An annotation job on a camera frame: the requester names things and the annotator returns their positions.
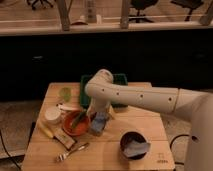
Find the green vegetable on plate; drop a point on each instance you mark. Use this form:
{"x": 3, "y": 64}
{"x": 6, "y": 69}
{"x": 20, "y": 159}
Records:
{"x": 78, "y": 119}

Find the white cup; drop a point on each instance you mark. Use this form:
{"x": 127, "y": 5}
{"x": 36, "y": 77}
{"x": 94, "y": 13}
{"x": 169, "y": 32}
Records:
{"x": 52, "y": 115}

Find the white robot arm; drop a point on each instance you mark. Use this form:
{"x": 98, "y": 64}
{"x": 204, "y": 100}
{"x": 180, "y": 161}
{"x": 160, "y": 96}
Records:
{"x": 195, "y": 107}

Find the dark metal cup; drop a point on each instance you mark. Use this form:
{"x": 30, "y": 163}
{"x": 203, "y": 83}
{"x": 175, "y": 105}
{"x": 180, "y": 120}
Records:
{"x": 127, "y": 138}

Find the blue sponge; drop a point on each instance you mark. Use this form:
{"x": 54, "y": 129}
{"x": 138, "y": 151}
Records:
{"x": 98, "y": 123}

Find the brown wooden block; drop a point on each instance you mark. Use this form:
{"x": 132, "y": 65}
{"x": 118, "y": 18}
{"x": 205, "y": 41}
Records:
{"x": 66, "y": 140}

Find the green tray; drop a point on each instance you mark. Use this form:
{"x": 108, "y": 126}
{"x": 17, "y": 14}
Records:
{"x": 84, "y": 99}

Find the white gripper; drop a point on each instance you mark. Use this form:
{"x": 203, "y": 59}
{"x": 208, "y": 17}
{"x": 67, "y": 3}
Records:
{"x": 98, "y": 106}

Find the yellow banana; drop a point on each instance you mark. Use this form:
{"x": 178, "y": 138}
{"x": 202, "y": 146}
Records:
{"x": 45, "y": 130}

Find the grey cloth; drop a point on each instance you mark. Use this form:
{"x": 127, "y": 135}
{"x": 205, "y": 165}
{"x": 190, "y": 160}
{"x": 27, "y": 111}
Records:
{"x": 135, "y": 148}

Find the metal fork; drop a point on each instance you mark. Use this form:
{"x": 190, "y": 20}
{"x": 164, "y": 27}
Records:
{"x": 63, "y": 156}

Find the orange plate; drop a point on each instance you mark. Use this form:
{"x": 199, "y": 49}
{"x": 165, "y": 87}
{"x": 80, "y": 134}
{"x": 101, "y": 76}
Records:
{"x": 80, "y": 129}

